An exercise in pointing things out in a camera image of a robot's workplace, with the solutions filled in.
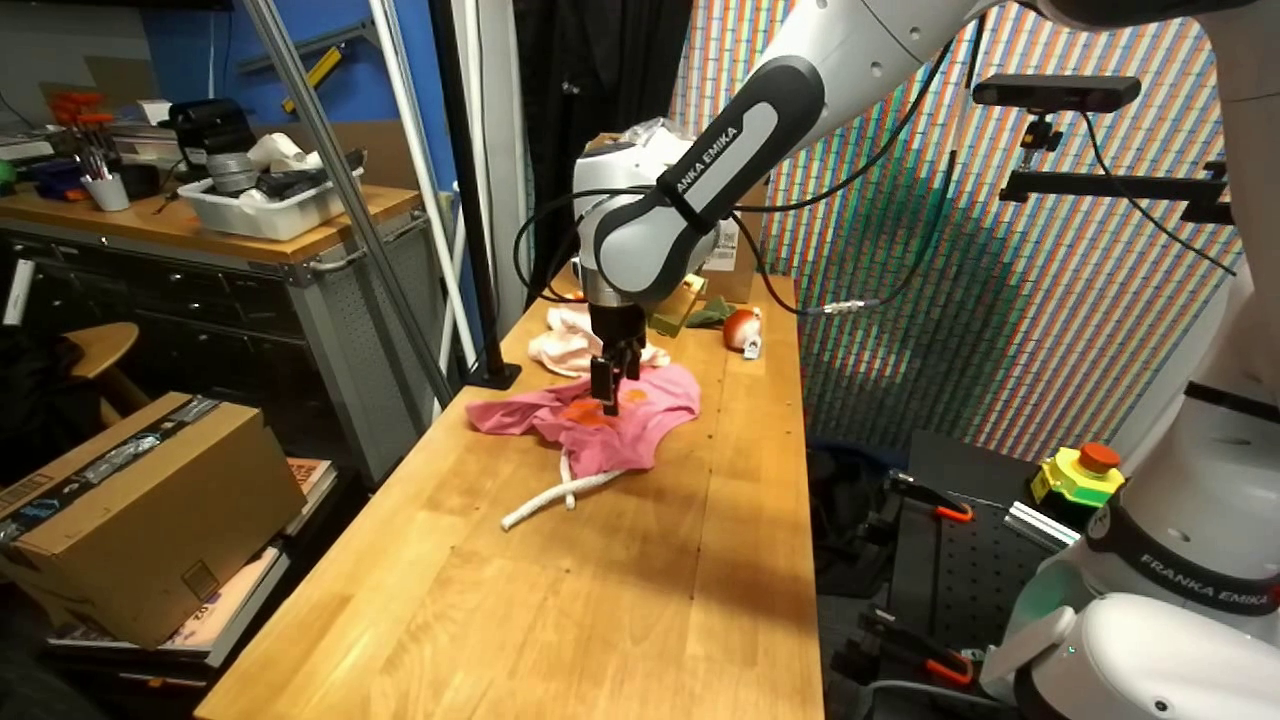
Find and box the wooden workbench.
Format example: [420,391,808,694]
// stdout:
[0,188,431,485]

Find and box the red plush radish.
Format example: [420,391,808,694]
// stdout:
[688,299,765,361]

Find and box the peach t-shirt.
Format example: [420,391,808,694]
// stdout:
[522,299,675,384]

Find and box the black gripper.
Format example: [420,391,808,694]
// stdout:
[593,310,643,416]

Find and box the yellow red emergency stop button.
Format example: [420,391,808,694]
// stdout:
[1029,440,1125,507]

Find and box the cardboard box on floor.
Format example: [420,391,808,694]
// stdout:
[0,391,304,644]

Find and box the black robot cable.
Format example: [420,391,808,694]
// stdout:
[511,36,991,319]

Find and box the silver tripod leg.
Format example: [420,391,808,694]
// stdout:
[242,0,456,405]

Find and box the open cardboard box with label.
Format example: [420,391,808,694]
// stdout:
[576,126,774,310]

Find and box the pink t-shirt orange print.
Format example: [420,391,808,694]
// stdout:
[468,364,698,477]

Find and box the white plastic bin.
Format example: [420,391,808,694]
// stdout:
[181,181,344,242]

